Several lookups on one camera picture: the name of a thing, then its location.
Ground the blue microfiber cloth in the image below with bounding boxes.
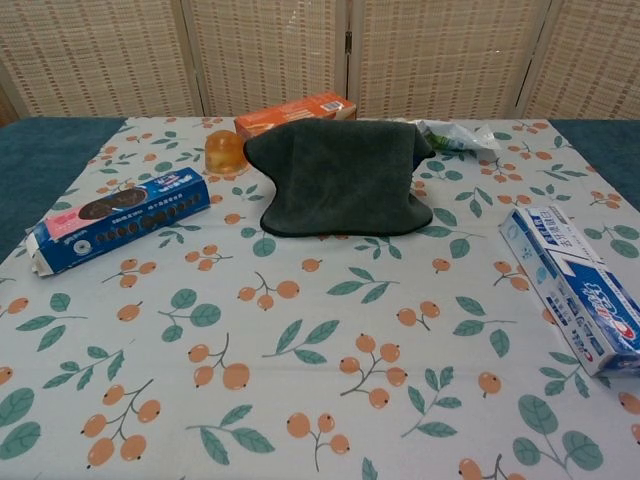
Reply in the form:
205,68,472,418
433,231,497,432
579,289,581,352
243,118,437,238

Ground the floral fruit print tablecloth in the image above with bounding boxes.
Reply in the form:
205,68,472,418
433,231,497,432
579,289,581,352
0,115,640,480

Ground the orange jelly cup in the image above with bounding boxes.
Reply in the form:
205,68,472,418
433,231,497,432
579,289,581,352
203,130,250,175

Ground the orange cracker box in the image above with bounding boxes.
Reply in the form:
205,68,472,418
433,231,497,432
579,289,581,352
234,90,358,141

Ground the crumpled green white snack bag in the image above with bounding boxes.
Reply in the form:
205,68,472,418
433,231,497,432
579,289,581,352
394,117,503,153

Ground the blue cookie box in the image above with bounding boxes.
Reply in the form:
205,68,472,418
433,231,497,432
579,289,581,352
25,166,211,277

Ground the blue white toothpaste box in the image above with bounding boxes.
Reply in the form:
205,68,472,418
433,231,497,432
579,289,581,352
498,204,640,378

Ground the bamboo folding screen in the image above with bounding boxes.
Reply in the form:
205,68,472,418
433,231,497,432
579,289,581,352
0,0,640,126

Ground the teal table cover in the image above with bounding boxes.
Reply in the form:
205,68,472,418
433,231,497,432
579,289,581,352
0,115,640,266

